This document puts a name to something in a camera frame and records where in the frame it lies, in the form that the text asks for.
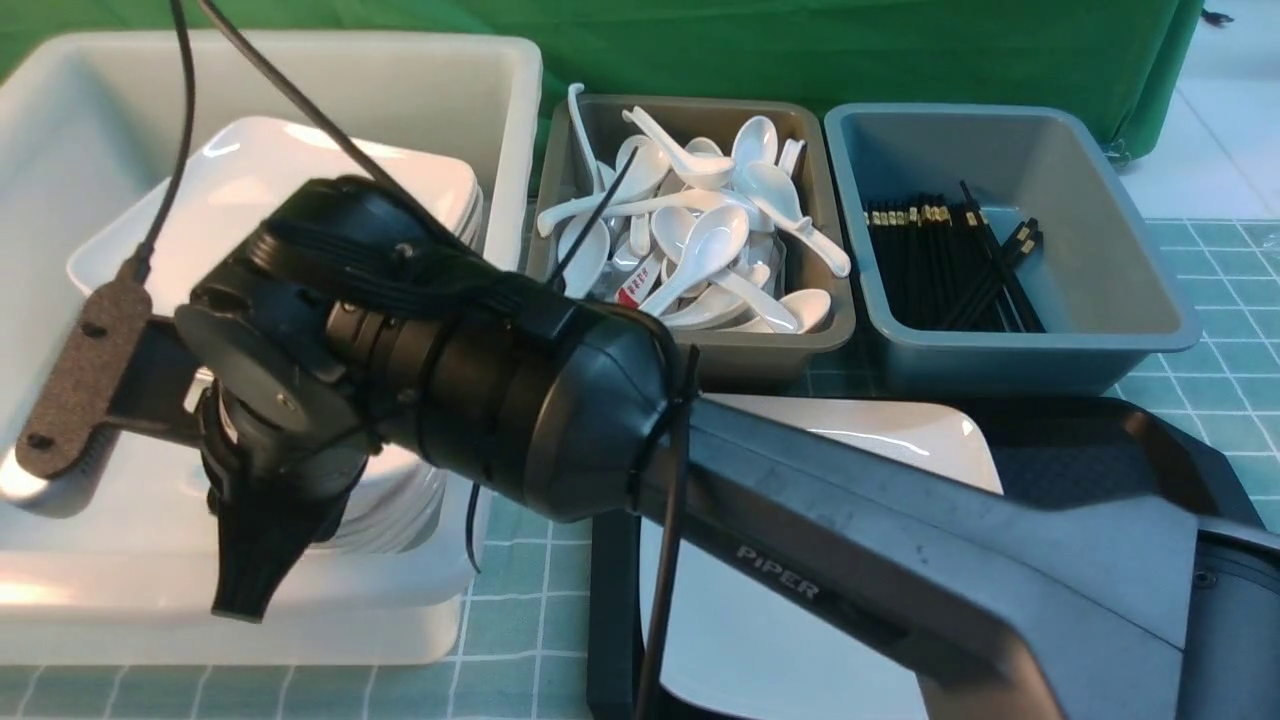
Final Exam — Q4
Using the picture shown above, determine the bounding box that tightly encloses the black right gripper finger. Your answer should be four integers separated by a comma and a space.
210, 482, 351, 623

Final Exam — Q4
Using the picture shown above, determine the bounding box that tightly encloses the large white square plate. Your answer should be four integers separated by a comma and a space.
660, 395, 1001, 719

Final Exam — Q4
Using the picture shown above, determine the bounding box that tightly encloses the bundle of black chopsticks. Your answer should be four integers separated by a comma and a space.
863, 183, 1046, 333

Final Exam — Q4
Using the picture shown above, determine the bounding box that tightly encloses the blue-grey plastic chopstick bin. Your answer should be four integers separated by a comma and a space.
826, 104, 1202, 396

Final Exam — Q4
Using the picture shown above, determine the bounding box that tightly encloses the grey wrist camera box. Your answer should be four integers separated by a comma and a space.
3, 281, 152, 518

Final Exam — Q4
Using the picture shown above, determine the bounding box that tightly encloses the green backdrop cloth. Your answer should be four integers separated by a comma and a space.
0, 0, 1204, 161

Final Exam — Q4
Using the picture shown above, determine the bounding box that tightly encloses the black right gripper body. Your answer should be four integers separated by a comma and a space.
175, 176, 481, 530

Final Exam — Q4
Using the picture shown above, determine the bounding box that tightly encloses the black camera cable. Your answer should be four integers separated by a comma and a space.
120, 0, 442, 291

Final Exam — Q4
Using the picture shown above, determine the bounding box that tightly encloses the stack of white sauce dishes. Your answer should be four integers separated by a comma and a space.
307, 445, 447, 556

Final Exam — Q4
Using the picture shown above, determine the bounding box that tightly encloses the black plastic serving tray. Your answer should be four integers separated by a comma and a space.
586, 397, 1277, 719

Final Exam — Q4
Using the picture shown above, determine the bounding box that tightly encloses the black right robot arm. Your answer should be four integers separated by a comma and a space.
174, 176, 1277, 719

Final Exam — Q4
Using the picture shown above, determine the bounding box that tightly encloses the large white plastic tub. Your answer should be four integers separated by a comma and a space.
3, 31, 543, 666

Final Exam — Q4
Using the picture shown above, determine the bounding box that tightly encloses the pile of white soup spoons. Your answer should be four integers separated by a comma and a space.
535, 83, 852, 334

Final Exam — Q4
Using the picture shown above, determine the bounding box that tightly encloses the stack of white square plates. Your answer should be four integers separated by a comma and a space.
65, 117, 486, 301

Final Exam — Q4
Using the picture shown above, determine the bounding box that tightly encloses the green grid tablecloth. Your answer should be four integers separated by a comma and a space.
3, 219, 1279, 719

